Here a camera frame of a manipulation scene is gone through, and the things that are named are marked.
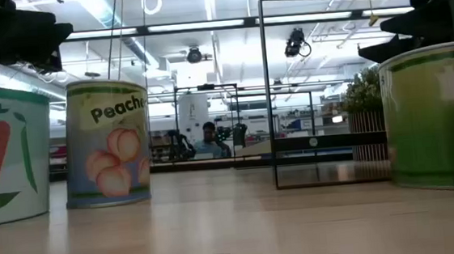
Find white vegetable print can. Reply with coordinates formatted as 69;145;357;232
0;78;60;226

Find black background frame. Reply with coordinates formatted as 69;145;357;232
172;81;245;164
231;90;318;159

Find person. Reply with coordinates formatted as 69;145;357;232
190;120;233;161

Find green oranges label can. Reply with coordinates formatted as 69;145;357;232
376;41;454;197

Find yellow hanging hook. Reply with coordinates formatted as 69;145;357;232
367;11;381;28

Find potted plant slatted pot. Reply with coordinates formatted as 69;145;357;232
338;65;389;164

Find peaches label can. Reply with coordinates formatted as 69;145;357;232
57;75;157;211

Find black metal shelf frame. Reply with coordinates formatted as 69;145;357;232
257;0;454;192

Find round black ceiling camera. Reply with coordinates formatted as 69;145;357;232
185;45;204;66

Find black overhead frame bar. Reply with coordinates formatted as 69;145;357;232
61;3;416;44

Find white hanging ring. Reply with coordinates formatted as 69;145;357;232
142;0;164;16

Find black hanging cable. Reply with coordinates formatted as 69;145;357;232
102;0;125;80

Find black camera on mount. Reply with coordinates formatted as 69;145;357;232
282;27;313;60

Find red storage bins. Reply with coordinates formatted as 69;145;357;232
48;144;69;167

